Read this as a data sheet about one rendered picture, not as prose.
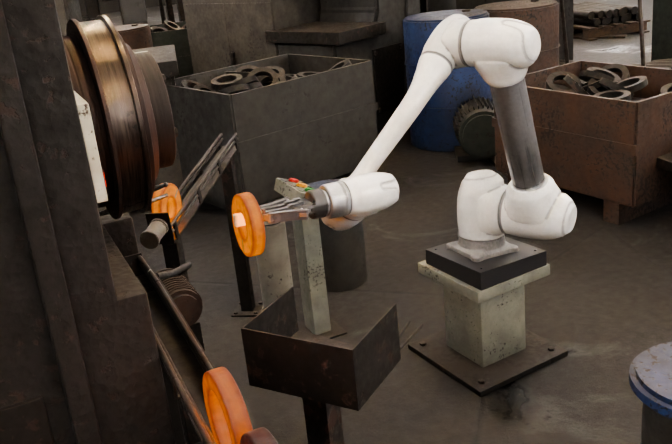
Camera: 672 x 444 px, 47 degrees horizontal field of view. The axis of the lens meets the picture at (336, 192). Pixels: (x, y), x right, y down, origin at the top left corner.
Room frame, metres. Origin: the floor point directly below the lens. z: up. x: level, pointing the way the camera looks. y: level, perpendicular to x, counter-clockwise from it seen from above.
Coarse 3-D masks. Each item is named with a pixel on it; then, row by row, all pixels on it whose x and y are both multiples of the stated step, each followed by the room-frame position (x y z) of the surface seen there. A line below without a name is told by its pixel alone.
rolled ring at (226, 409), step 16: (224, 368) 1.16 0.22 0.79; (208, 384) 1.16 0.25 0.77; (224, 384) 1.11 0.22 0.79; (208, 400) 1.18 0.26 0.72; (224, 400) 1.08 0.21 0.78; (240, 400) 1.08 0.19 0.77; (208, 416) 1.20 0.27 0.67; (224, 416) 1.19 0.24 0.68; (240, 416) 1.07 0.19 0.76; (224, 432) 1.17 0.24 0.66; (240, 432) 1.05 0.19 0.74
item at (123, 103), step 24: (96, 24) 1.75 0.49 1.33; (96, 48) 1.66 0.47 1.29; (120, 48) 1.66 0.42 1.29; (120, 72) 1.63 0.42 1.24; (120, 96) 1.60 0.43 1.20; (120, 120) 1.58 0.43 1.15; (120, 144) 1.58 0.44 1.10; (144, 144) 1.59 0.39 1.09; (120, 168) 1.58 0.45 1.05; (144, 168) 1.61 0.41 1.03; (144, 192) 1.64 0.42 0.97
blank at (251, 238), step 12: (240, 204) 1.74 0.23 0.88; (252, 204) 1.72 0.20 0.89; (252, 216) 1.69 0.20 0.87; (240, 228) 1.78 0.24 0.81; (252, 228) 1.68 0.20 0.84; (264, 228) 1.69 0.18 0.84; (240, 240) 1.77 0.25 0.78; (252, 240) 1.68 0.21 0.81; (264, 240) 1.69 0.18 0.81; (252, 252) 1.70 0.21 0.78
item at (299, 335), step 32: (256, 320) 1.47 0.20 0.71; (288, 320) 1.57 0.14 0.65; (384, 320) 1.42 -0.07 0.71; (256, 352) 1.42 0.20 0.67; (288, 352) 1.37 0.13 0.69; (320, 352) 1.34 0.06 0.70; (352, 352) 1.30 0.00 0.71; (384, 352) 1.41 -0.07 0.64; (256, 384) 1.42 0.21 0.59; (288, 384) 1.38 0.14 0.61; (320, 384) 1.34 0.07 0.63; (352, 384) 1.30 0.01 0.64; (320, 416) 1.43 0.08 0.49
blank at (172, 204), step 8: (168, 184) 2.31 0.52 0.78; (160, 192) 2.27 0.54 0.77; (168, 192) 2.30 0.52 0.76; (176, 192) 2.35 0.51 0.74; (160, 200) 2.25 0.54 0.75; (168, 200) 2.34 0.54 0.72; (176, 200) 2.35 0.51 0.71; (152, 208) 2.24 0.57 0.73; (160, 208) 2.24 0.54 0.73; (168, 208) 2.34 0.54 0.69; (176, 208) 2.34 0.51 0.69
